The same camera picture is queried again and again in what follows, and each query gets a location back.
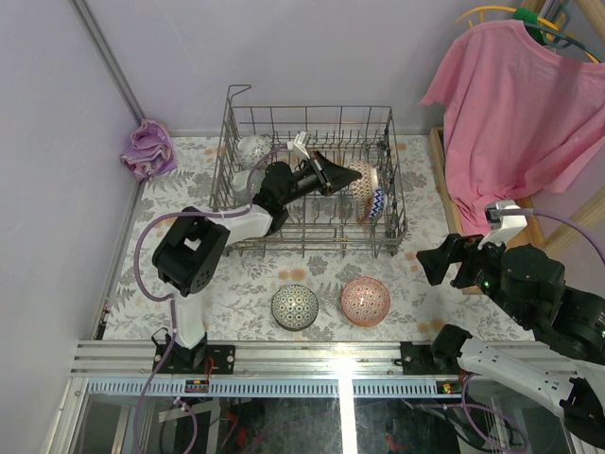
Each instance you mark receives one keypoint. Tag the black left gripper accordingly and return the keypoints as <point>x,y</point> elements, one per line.
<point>322,175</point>

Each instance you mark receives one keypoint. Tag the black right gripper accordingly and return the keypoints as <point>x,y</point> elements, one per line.
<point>434,260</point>

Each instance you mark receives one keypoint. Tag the brown lattice patterned bowl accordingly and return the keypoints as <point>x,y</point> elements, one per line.
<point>363,189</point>

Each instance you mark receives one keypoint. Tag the blue zigzag bowl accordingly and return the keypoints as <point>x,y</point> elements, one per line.
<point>377,204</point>

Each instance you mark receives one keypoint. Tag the pink scale patterned bowl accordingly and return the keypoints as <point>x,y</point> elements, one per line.
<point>365,302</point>

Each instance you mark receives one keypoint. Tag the grey dotted bowl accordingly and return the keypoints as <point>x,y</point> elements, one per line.
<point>240,185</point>

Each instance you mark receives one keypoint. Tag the black patterned bowl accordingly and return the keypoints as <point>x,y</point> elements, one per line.
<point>294,307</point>

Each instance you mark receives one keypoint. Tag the red diamond patterned bowl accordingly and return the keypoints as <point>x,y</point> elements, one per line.
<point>363,210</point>

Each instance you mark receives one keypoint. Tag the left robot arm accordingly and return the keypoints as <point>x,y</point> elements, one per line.
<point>188,255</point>

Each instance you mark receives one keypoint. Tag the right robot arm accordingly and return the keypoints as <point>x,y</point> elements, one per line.
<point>577,333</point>

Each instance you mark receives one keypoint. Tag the floral table mat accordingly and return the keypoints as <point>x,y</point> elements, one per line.
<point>237,303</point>

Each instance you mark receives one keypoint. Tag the pink t-shirt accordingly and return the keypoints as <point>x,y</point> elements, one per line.
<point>518,118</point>

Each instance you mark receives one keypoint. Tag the purple crumpled cloth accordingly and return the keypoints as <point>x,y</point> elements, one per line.
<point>150,153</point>

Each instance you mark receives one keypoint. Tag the teal clothes hanger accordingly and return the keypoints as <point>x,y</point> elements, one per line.
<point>548,36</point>

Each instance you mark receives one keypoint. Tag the yellow clothes hanger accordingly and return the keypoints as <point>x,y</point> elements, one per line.
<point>481,11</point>

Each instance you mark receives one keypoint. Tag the white wrist camera, left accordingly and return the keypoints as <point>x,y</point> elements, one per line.
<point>298,145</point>

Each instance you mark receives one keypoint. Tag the white wrist camera, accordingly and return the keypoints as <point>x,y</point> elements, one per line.
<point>506,220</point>
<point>298,145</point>

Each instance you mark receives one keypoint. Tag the grey wire dish rack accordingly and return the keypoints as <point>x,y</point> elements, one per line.
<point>341,133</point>

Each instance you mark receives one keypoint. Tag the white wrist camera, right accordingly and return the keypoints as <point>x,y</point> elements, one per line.
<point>506,220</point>

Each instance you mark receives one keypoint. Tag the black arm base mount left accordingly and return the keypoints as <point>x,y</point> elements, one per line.
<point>202,359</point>

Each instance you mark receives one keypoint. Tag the slotted cable duct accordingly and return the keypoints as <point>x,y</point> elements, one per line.
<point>397,387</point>

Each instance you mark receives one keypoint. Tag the aluminium frame rail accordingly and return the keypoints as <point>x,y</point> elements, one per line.
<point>290,359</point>

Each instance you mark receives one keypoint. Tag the corner aluminium post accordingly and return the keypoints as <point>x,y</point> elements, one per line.
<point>103,48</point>

